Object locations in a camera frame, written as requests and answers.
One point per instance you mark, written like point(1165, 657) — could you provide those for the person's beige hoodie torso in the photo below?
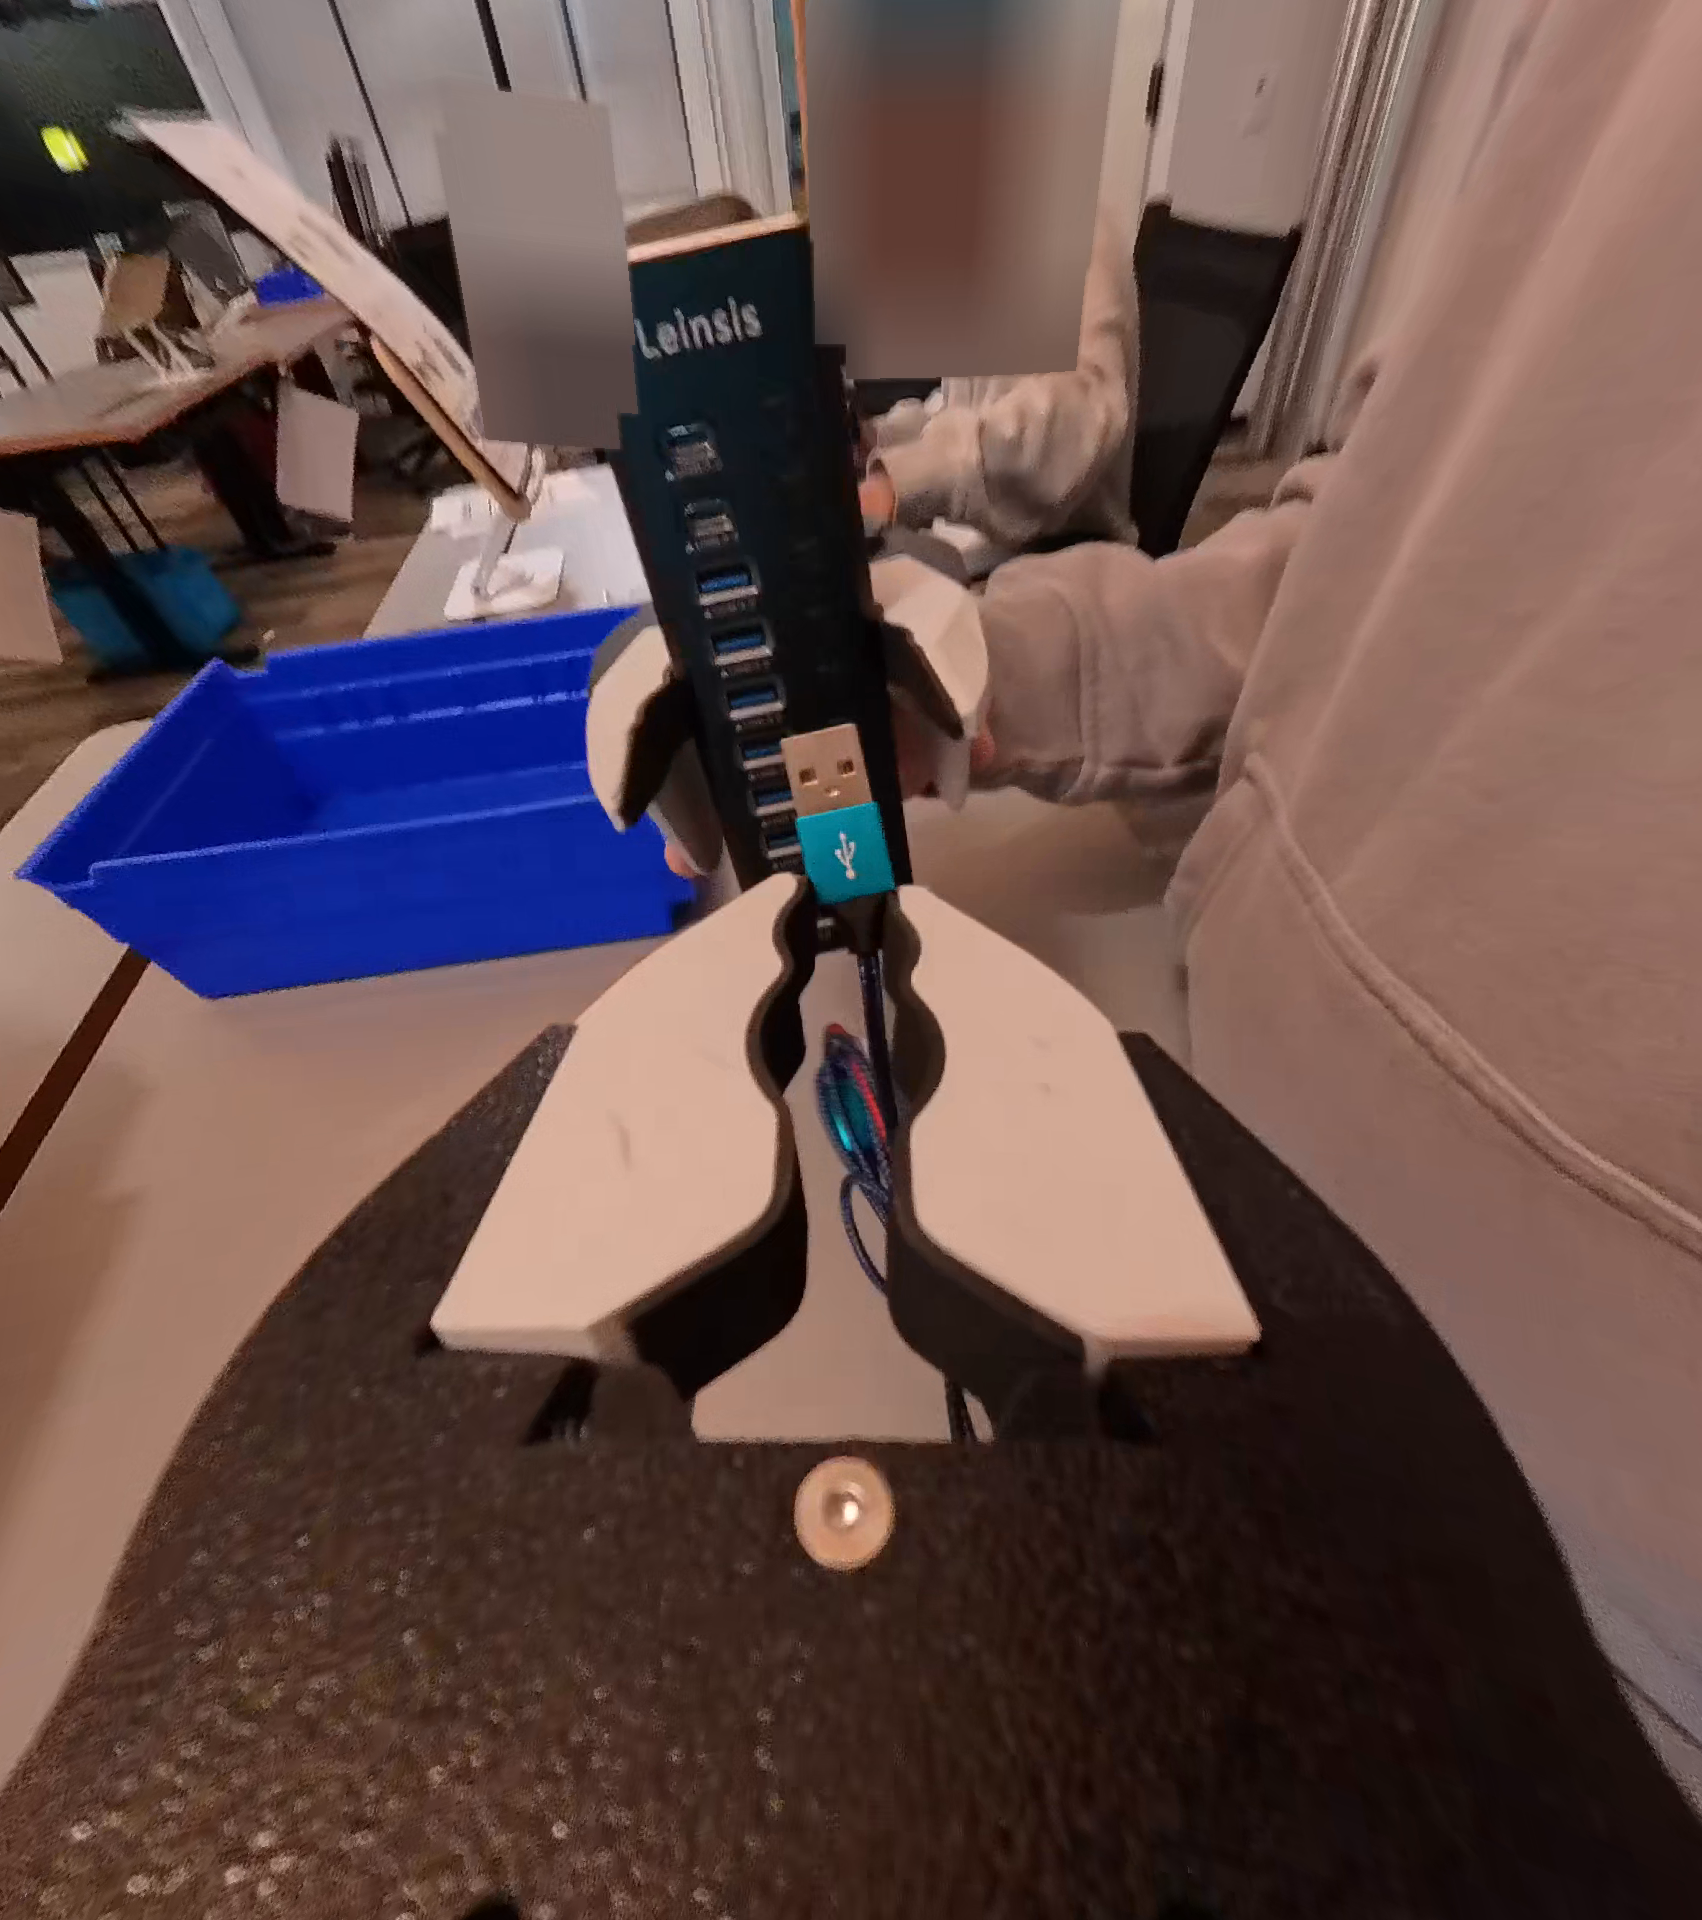
point(1540, 751)

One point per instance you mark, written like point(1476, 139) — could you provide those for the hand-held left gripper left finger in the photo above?
point(626, 1154)

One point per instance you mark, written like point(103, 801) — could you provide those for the wooden board on white stand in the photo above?
point(387, 315)

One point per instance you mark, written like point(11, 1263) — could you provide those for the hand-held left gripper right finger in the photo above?
point(1055, 1184)

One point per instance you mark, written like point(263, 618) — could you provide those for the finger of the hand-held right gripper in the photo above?
point(618, 742)
point(949, 623)

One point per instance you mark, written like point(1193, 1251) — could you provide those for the wooden background table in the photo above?
point(101, 399)

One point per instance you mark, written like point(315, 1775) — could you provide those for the black multi-port usb hub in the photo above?
point(790, 495)

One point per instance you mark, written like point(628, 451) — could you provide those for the small blue bin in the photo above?
point(288, 285)

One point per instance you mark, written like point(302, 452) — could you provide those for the black office chair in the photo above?
point(1204, 360)

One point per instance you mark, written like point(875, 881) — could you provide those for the person's right hand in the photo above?
point(982, 751)

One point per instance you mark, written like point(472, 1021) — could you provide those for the large blue plastic bin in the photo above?
point(341, 811)

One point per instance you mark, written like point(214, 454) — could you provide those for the blue bag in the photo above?
point(147, 601)

